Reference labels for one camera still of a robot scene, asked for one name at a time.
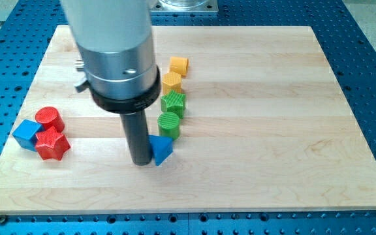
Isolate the wooden board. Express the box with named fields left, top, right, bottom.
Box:
left=0, top=25, right=376, bottom=215

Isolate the green cylinder block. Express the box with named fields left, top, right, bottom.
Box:
left=157, top=112, right=180, bottom=140

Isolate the red cylinder block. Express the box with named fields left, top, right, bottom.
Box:
left=35, top=106, right=65, bottom=132

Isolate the red star block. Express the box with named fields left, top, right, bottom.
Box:
left=35, top=127, right=71, bottom=161

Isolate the green star block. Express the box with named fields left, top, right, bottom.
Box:
left=161, top=90, right=186, bottom=119

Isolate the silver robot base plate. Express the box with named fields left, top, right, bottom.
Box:
left=150, top=0, right=219, bottom=12

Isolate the yellow hexagon block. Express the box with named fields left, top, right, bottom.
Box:
left=162, top=72, right=182, bottom=95

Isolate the yellow cylinder block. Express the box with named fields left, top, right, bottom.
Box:
left=169, top=57, right=189, bottom=76

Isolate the blue cube block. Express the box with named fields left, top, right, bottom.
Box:
left=12, top=119, right=44, bottom=151

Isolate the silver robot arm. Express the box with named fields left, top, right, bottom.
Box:
left=61, top=0, right=160, bottom=114

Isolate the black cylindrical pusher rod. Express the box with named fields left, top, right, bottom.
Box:
left=120, top=111, right=153, bottom=166

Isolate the blue triangle block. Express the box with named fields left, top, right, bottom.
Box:
left=149, top=135, right=173, bottom=166

